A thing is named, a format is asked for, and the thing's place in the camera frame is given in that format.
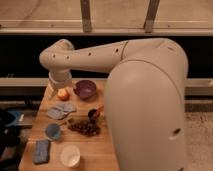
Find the bunch of dark grapes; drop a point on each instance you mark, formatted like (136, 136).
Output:
(85, 128)

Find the red yellow apple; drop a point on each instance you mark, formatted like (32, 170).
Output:
(63, 94)

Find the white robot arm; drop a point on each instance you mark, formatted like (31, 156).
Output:
(143, 97)

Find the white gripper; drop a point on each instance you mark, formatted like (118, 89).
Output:
(58, 80)

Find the purple bowl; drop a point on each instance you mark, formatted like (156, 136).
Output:
(85, 89)

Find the blue sponge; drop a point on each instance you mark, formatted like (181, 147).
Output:
(42, 152)

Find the small wooden block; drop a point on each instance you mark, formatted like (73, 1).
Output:
(69, 121)

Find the blue plastic cup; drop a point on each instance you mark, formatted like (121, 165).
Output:
(53, 131)

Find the light blue grey towel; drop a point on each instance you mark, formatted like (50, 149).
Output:
(61, 110)

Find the dark objects at left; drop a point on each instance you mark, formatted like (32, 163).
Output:
(8, 137)

